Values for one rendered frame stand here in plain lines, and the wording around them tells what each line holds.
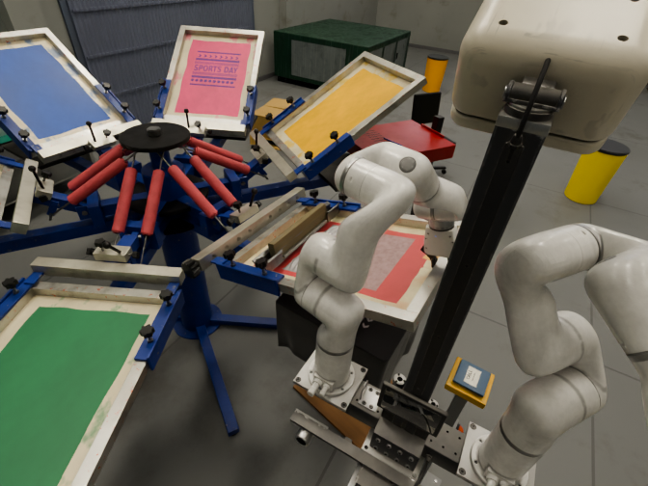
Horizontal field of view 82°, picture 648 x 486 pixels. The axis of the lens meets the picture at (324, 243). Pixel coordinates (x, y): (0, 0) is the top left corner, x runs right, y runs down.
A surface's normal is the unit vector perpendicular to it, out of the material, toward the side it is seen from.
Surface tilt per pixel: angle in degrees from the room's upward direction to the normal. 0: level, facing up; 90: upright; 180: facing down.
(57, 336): 0
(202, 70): 32
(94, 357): 0
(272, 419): 0
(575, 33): 26
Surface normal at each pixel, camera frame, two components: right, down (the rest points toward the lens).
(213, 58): 0.02, -0.33
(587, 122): -0.47, 0.81
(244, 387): 0.06, -0.78
